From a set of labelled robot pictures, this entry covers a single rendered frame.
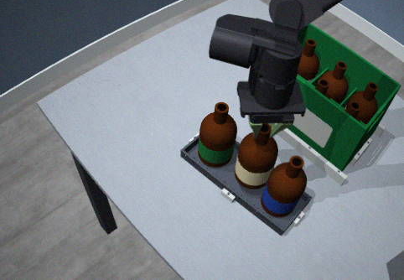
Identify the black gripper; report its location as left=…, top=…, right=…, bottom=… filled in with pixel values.
left=237, top=69, right=306, bottom=138

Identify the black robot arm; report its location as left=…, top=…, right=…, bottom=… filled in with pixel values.
left=209, top=0, right=343, bottom=96

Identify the green bottle crate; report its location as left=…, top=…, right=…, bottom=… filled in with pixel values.
left=287, top=23, right=389, bottom=171

